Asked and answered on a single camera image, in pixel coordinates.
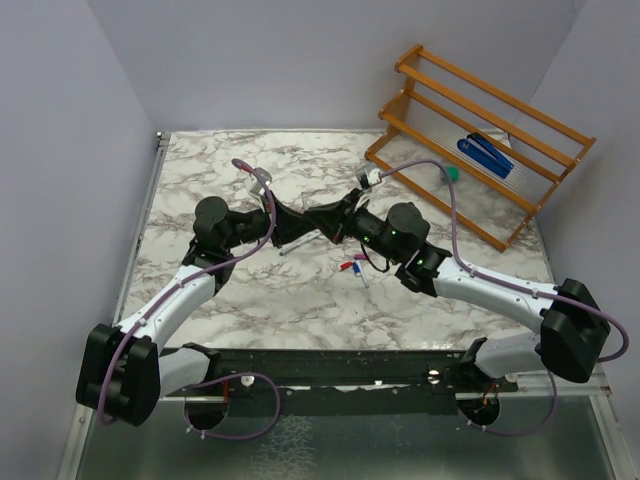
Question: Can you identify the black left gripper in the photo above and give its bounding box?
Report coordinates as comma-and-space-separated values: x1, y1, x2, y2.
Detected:
222, 190, 314, 250

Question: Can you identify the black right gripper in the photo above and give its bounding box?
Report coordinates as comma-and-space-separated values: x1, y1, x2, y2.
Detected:
304, 189, 402, 264

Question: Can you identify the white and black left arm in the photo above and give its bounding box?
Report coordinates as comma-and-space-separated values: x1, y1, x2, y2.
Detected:
76, 196, 316, 426

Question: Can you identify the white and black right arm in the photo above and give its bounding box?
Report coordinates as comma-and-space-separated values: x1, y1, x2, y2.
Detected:
303, 190, 610, 391

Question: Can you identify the white pen green end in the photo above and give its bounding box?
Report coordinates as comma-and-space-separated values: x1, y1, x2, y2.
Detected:
279, 233, 319, 257

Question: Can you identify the white pen blue end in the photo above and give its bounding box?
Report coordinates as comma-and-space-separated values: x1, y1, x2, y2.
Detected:
357, 261, 369, 289

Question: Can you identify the green cube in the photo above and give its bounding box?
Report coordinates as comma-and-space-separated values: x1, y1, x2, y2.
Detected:
441, 166, 460, 183

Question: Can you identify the blue stapler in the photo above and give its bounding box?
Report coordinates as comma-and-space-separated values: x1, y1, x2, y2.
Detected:
456, 132, 514, 179

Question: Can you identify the orange wooden rack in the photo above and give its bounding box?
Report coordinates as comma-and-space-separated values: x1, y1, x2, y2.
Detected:
365, 45, 596, 251

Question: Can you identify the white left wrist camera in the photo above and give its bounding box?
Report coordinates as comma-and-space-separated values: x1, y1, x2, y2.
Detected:
245, 167, 272, 198

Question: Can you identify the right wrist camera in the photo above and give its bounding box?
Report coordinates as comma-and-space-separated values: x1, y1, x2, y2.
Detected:
356, 163, 382, 190

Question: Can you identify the aluminium table frame rail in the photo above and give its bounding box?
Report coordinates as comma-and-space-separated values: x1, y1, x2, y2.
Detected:
109, 132, 171, 326

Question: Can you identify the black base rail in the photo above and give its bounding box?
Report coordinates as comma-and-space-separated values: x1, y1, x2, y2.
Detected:
168, 348, 517, 418

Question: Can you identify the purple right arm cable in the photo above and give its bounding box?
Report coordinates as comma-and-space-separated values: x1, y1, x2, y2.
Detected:
379, 158, 630, 362

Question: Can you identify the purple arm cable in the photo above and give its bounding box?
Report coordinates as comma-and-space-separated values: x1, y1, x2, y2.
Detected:
98, 158, 278, 425
379, 158, 630, 362

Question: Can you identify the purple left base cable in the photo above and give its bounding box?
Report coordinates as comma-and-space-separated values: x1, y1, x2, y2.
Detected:
185, 373, 281, 442

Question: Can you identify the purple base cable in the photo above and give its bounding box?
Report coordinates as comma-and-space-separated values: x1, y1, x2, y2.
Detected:
185, 373, 281, 442
464, 369, 562, 437

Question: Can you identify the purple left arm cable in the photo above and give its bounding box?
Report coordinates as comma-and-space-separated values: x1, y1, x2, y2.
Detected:
98, 158, 278, 425

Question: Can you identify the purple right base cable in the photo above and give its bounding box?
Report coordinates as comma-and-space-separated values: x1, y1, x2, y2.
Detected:
464, 369, 562, 437

